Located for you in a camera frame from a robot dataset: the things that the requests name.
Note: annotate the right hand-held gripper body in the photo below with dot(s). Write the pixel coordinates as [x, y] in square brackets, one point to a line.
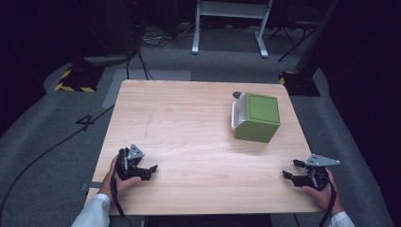
[318, 178]

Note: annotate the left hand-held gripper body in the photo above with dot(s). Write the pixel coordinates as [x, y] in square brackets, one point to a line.
[129, 170]

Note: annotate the green drawer box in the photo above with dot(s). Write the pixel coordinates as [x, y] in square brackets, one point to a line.
[260, 118]

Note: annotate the white drawer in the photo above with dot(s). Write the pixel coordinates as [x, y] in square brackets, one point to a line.
[238, 112]

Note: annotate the person's right hand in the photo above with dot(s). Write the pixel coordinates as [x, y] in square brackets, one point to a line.
[324, 198]

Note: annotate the person's left hand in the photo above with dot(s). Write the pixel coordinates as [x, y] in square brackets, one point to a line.
[113, 186]

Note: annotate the dark pole stand striped base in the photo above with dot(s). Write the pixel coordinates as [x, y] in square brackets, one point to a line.
[302, 82]

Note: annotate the small dark round object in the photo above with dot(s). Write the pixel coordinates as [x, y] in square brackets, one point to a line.
[236, 94]

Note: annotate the black stand with striped base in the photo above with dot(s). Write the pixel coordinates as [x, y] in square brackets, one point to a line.
[80, 78]

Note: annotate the black tripod stand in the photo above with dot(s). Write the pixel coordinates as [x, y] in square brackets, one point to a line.
[294, 38]

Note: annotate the white metal table frame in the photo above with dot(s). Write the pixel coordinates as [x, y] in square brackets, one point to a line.
[230, 9]

